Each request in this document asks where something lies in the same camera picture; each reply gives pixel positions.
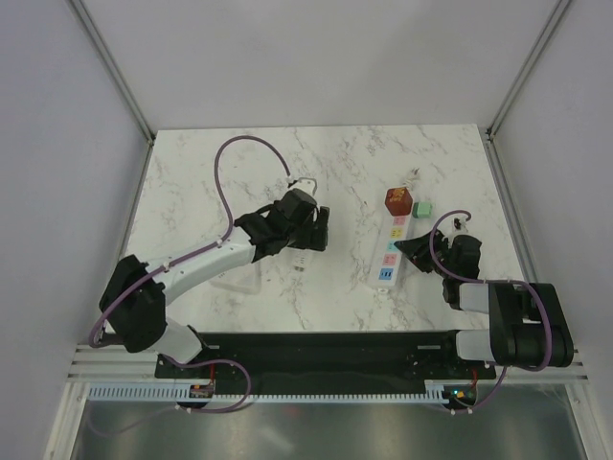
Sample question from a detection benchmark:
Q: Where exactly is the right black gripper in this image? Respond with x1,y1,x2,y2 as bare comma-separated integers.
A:
396,228,455,279

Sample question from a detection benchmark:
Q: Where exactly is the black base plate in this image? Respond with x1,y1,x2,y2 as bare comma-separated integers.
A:
155,331,496,394

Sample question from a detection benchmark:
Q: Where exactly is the green cube plug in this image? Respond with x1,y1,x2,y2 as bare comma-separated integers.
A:
412,201,434,219

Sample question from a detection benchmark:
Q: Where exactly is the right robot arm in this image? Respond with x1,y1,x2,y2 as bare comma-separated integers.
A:
395,231,575,378

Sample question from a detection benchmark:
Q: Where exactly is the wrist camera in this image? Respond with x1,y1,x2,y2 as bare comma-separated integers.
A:
453,217,471,231
291,177,317,196

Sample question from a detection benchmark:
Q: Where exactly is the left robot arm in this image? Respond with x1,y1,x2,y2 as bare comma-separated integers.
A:
99,178,329,377

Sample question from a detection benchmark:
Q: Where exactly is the white cube plug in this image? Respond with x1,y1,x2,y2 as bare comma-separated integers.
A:
291,248,313,273

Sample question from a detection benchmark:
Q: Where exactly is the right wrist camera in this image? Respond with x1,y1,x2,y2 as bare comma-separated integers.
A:
453,217,471,231

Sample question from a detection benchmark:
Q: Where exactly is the white cable duct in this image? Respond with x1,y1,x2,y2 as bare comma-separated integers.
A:
87,382,448,403

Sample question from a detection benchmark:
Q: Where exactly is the red cube plug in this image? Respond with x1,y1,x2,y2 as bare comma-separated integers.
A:
384,187,414,217

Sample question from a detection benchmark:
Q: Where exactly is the aluminium frame rail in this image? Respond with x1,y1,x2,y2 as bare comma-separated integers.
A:
67,345,588,384

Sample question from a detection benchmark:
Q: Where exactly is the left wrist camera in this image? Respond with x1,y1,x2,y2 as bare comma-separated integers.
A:
291,177,317,196

